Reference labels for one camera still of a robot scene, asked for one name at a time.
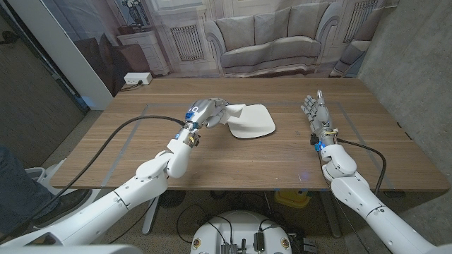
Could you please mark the printed living room backdrop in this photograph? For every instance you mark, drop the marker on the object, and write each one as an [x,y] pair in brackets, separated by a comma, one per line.
[268,42]

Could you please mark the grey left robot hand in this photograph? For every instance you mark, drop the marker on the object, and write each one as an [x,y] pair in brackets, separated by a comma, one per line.
[203,111]

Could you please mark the white power strip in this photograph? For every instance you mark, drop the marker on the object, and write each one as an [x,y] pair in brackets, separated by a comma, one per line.
[137,78]

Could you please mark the person's dark shoe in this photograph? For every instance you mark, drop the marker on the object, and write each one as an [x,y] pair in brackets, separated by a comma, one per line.
[63,206]

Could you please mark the white paper towel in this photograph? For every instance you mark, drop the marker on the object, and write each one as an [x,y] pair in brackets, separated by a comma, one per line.
[234,110]

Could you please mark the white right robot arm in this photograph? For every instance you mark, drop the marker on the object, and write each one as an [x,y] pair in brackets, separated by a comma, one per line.
[385,218]

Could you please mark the black round floor object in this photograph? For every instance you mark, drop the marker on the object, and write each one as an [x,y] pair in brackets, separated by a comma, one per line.
[172,199]

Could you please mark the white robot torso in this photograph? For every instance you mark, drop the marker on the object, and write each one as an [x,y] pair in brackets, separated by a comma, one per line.
[240,229]

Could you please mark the grey table leg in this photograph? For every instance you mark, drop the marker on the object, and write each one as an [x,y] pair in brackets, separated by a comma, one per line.
[330,215]

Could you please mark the yellow object under table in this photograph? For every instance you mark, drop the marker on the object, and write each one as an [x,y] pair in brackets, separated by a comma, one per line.
[293,199]

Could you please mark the person's leg in jeans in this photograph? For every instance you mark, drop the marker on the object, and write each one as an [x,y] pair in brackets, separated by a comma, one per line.
[17,190]

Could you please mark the grey box on floor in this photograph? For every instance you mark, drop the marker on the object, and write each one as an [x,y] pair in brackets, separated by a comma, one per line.
[309,245]

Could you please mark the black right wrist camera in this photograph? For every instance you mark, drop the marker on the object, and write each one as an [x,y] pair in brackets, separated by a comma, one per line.
[314,140]

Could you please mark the white plastic base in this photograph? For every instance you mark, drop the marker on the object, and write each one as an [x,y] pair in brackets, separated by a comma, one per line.
[39,174]

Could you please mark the white square paper plate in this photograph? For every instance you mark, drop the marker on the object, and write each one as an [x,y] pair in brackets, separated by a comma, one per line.
[256,121]

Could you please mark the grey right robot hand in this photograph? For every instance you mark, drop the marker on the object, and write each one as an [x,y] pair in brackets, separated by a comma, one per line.
[320,116]

